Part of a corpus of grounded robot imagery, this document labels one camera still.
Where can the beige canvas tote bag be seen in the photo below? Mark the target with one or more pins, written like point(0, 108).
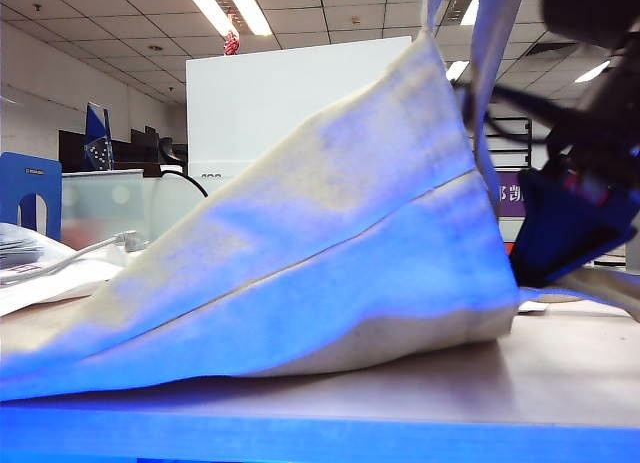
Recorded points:
point(325, 243)

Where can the black wall shelf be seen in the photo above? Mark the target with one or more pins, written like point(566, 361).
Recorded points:
point(510, 143)

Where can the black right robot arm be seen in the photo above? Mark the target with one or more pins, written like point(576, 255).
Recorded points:
point(590, 8)

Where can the blue metal bookend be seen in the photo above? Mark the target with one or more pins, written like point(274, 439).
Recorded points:
point(30, 183)

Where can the fluorescent ceiling light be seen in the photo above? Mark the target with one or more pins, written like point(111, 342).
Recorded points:
point(592, 72)
point(456, 70)
point(470, 13)
point(230, 8)

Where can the blue cartoon glasses case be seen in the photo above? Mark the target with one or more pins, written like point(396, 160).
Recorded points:
point(555, 233)

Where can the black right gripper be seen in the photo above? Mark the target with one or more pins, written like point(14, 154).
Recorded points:
point(607, 118)

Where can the white paper sheets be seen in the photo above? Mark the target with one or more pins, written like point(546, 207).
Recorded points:
point(50, 288)

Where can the stack of printed papers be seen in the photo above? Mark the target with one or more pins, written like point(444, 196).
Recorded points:
point(25, 245)

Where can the frosted glass partition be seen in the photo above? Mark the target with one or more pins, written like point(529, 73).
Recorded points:
point(100, 203)

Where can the black monitors row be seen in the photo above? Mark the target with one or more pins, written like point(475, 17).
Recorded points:
point(135, 150)

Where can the purple name plate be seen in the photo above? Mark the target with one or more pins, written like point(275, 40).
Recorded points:
point(510, 195)

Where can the white whiteboard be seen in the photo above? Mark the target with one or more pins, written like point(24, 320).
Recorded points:
point(280, 113)

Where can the red hanging ornament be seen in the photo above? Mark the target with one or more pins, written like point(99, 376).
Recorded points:
point(231, 43)

